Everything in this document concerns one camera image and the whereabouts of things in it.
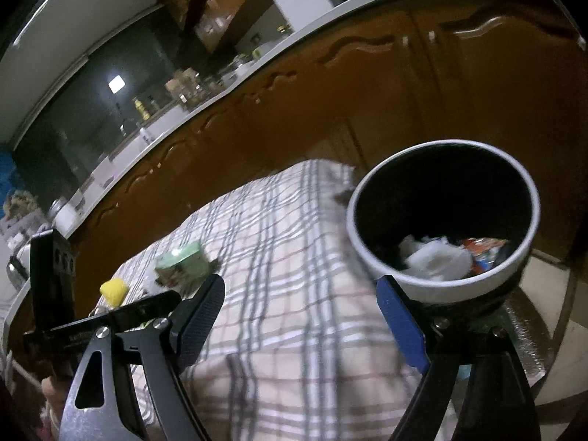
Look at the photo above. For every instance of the white kitchen countertop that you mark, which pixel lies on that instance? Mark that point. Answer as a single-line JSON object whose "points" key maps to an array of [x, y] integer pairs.
{"points": [[110, 167]]}

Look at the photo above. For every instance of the yellow bottle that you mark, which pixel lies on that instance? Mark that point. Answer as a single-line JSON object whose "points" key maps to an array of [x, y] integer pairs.
{"points": [[140, 109]]}

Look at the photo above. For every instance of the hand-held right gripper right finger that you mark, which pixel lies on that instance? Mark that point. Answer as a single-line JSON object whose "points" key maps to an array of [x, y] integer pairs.
{"points": [[404, 326]]}

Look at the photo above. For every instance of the plaid tablecloth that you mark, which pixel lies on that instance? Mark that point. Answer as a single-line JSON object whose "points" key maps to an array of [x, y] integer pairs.
{"points": [[294, 330]]}

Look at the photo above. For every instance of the person's left hand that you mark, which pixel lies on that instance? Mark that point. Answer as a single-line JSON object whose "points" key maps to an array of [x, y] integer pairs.
{"points": [[55, 399]]}

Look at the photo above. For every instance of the white-rimmed black bin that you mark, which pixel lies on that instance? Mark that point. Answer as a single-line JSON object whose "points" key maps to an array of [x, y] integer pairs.
{"points": [[459, 289]]}

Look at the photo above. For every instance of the utensil holder with wooden utensils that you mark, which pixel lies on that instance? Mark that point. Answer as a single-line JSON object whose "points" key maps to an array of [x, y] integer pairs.
{"points": [[183, 85]]}

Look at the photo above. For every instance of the white canister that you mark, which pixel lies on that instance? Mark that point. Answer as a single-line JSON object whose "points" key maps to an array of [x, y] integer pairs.
{"points": [[62, 216]]}

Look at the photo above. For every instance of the dark window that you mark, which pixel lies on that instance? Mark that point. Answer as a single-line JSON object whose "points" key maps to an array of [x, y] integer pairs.
{"points": [[92, 115]]}

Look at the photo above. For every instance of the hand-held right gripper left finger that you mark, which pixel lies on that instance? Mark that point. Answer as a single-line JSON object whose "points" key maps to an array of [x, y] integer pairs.
{"points": [[200, 321]]}

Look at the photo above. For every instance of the yellow sponge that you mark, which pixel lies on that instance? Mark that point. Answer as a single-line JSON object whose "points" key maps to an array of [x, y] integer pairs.
{"points": [[114, 290]]}

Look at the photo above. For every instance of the wall poster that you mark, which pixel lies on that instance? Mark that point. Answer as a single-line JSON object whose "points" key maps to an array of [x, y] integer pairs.
{"points": [[14, 206]]}

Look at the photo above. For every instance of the sink faucet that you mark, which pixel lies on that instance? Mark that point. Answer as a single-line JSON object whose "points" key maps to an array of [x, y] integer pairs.
{"points": [[146, 135]]}

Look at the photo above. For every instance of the wooden lower cabinets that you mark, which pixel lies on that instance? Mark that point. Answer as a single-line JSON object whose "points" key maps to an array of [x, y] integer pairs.
{"points": [[413, 78]]}

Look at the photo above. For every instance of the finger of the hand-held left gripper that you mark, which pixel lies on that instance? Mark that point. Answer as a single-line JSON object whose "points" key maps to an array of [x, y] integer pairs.
{"points": [[147, 305]]}

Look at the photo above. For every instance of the white paper ball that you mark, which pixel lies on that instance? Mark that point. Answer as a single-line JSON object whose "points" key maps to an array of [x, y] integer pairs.
{"points": [[436, 259]]}

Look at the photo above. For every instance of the green carton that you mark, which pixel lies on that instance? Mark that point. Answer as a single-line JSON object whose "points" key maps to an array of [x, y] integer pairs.
{"points": [[181, 262]]}

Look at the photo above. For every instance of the red snack packet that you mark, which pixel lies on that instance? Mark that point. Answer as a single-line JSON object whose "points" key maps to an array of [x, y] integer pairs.
{"points": [[482, 250]]}

